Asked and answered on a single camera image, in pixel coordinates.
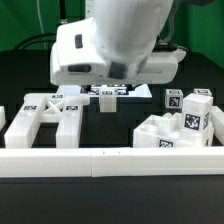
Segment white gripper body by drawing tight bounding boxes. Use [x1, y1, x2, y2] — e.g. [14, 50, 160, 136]
[50, 17, 186, 86]

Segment small white block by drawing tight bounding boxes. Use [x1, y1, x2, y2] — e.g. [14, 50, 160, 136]
[99, 90, 117, 113]

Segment white chair seat part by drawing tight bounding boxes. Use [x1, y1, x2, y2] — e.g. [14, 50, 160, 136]
[133, 112, 214, 148]

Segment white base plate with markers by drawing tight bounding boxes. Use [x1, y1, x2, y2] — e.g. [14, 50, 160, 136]
[57, 84, 152, 98]

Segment black cable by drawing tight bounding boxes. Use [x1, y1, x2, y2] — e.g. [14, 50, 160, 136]
[13, 31, 58, 51]

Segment white chair back frame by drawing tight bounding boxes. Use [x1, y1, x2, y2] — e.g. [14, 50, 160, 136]
[4, 93, 90, 149]

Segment white left fence wall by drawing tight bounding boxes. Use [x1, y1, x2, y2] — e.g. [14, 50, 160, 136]
[0, 106, 6, 131]

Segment white fence wall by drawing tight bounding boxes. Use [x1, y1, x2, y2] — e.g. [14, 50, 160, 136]
[0, 147, 224, 178]
[0, 106, 6, 131]
[211, 106, 224, 145]

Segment white front fence wall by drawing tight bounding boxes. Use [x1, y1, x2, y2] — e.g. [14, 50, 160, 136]
[0, 147, 224, 178]

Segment white right fence wall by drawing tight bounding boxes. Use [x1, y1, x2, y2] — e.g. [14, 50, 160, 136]
[211, 106, 224, 145]

